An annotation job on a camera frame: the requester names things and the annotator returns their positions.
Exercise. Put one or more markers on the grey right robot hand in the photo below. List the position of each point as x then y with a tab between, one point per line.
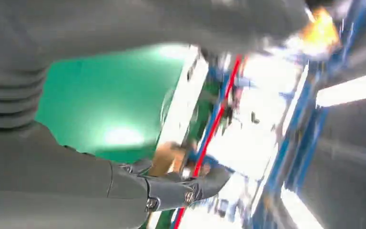
44	186

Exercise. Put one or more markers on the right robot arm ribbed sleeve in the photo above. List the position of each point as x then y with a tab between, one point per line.
6	101

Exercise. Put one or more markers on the green table mat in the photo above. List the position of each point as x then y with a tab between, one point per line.
101	94

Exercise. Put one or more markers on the brown cardboard box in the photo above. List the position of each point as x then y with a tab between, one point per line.
165	158

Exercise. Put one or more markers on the red metal bar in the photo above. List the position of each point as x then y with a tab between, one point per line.
213	126

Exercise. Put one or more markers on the blue metal rack frame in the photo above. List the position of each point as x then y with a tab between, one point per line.
311	139

